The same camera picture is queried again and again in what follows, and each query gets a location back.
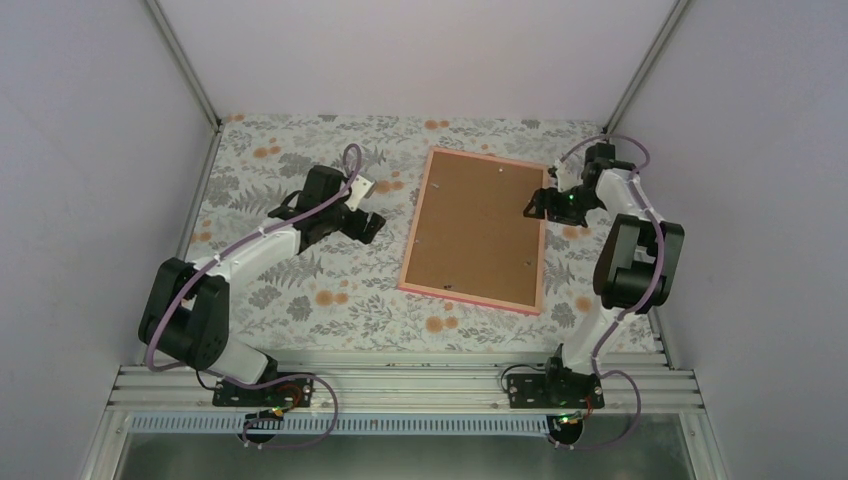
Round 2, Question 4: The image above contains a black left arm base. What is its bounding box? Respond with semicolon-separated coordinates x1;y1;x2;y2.
212;374;314;410

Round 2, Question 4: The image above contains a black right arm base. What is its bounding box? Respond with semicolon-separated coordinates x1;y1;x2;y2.
499;357;605;410

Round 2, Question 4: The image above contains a pink wooden picture frame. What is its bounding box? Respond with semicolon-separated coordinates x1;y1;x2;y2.
398;146;551;317

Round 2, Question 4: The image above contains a brown cardboard backing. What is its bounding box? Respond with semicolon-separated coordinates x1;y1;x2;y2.
405;152;546;308

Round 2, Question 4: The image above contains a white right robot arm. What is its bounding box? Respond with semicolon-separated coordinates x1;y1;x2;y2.
523;134;685;373

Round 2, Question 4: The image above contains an aluminium rail base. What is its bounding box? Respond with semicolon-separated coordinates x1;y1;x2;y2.
83;350;726;479

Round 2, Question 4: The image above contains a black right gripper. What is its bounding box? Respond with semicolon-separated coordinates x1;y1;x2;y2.
523;185;603;226

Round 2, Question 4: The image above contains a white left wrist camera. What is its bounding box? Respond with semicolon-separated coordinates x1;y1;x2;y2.
345;176;376;212

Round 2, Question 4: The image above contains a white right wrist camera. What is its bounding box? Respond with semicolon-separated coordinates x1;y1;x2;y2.
550;162;581;192

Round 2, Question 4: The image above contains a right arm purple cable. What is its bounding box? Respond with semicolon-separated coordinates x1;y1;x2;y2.
545;134;666;453

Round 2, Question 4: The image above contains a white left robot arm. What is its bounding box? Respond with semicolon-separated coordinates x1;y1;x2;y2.
138;166;386;405

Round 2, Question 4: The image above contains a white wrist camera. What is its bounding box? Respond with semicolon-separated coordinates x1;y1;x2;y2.
550;162;581;192
345;176;376;212

